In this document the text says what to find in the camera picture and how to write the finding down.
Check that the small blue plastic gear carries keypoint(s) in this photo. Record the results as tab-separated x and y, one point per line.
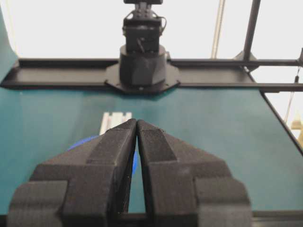
80	142

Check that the black table frame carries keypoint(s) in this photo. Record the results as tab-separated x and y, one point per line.
59	73

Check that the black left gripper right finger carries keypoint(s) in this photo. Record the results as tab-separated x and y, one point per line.
185	186

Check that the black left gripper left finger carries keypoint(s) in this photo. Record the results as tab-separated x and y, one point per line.
81	187

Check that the silver aluminium extrusion rail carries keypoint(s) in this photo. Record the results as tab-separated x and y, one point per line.
113	119

